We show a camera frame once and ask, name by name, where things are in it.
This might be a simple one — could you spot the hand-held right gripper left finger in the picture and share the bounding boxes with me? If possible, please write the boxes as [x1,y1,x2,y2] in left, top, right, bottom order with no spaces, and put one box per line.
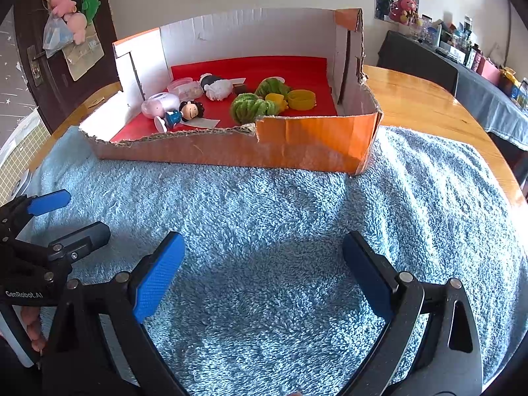
[39,231,188,396]

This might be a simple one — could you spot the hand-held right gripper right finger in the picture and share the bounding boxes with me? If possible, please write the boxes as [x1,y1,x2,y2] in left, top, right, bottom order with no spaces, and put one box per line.
[342,231,483,396]

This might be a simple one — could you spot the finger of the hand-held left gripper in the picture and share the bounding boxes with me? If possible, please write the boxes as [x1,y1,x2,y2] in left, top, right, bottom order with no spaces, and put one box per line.
[25,221,111,273]
[0,189,72,242]

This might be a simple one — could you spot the orange cardboard box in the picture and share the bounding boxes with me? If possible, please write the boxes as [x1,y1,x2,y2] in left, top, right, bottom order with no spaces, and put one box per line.
[78,7,383,175]

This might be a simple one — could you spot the pink round device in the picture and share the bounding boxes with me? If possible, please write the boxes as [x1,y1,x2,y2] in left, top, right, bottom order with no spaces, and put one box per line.
[141,93,181,119]

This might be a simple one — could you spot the cartoon figurine with black hair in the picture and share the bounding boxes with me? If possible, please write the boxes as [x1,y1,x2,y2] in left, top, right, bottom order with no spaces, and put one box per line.
[154,101,206,133]

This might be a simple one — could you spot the clear round plastic cup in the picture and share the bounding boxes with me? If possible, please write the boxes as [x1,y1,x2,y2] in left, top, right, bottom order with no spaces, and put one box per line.
[167,77,194,93]

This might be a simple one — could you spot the yellow plastic lid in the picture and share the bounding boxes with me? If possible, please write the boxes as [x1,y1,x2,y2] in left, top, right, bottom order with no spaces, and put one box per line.
[287,89,317,110]

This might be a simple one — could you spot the green yarn cabbage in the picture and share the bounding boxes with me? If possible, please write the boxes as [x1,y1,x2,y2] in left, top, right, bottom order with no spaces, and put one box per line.
[254,76,293,99]
[230,93,279,124]

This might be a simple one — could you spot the small yellow toy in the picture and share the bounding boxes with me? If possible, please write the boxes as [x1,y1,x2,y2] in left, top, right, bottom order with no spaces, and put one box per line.
[265,93,288,112]

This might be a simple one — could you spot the person's left hand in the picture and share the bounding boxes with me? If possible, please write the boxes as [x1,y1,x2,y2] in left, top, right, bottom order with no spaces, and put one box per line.
[20,307,46,353]

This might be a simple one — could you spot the white round gadget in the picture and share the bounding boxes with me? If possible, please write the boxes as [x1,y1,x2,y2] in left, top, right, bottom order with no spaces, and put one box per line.
[10,171,33,201]

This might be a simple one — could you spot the yellow grid tiled cabinet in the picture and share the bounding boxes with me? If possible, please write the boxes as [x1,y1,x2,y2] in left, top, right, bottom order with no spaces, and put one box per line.
[0,115,50,174]

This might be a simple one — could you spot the dark brown door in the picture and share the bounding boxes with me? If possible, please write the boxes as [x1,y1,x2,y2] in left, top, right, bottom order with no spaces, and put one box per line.
[12,0,124,133]

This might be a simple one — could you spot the blue terry towel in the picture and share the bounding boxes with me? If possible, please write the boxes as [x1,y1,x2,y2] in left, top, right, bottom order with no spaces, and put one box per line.
[25,126,522,396]

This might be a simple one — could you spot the plush toys on door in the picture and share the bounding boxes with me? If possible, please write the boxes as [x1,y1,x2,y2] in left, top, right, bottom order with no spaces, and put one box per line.
[39,0,105,82]

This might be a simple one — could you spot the clear plastic bag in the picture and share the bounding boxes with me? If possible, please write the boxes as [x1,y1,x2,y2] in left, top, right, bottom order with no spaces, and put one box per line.
[42,16,74,58]

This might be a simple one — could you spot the pale pink plush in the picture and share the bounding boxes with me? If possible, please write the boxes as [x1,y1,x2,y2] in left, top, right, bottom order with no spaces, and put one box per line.
[65,12,88,45]

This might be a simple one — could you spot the pink pig plush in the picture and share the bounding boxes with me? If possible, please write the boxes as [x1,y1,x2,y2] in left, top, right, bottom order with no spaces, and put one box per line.
[50,0,77,16]

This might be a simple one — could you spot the green plush toy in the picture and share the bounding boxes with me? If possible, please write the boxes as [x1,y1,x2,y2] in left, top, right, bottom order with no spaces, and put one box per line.
[80,0,101,25]

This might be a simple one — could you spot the cluttered side table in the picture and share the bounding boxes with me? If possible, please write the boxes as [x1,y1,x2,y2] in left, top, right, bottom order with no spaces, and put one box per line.
[376,30,528,151]

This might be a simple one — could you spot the red printed sheet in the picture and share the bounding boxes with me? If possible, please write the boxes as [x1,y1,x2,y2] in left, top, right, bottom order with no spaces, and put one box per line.
[111,54,340,143]

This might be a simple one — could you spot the pink storage box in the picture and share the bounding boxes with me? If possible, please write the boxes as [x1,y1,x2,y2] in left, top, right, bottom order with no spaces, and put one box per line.
[478,58,502,85]

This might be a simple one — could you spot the clutter of bottles and boxes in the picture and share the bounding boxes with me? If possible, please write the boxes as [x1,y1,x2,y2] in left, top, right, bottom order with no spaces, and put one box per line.
[416,14,528,110]

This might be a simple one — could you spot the pink rabbit plush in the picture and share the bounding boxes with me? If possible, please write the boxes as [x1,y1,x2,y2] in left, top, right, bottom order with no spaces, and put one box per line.
[388,0,418,24]

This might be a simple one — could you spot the metal door handle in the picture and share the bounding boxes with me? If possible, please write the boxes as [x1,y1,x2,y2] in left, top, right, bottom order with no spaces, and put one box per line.
[27,45,44,87]

